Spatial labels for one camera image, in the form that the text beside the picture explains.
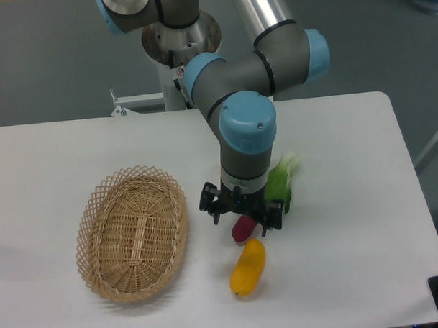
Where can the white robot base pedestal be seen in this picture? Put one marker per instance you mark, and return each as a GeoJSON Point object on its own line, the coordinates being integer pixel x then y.
{"type": "Point", "coordinates": [172, 50]}

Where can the red purple vegetable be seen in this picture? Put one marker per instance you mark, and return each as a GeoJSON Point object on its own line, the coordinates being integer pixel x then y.
{"type": "Point", "coordinates": [243, 228]}

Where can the green white bok choy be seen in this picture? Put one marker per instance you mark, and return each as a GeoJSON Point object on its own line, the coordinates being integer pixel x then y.
{"type": "Point", "coordinates": [279, 182]}

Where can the yellow mango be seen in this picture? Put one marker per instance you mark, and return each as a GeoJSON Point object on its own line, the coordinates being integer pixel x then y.
{"type": "Point", "coordinates": [249, 268]}

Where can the white metal bracket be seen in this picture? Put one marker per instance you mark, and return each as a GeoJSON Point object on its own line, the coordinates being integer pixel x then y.
{"type": "Point", "coordinates": [137, 104]}

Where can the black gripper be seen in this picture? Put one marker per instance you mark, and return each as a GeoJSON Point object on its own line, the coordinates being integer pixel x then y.
{"type": "Point", "coordinates": [215, 202]}

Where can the woven wicker basket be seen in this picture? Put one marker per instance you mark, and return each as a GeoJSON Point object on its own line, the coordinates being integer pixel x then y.
{"type": "Point", "coordinates": [132, 235]}

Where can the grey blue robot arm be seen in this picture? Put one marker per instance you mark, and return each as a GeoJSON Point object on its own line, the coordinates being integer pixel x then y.
{"type": "Point", "coordinates": [234, 97]}

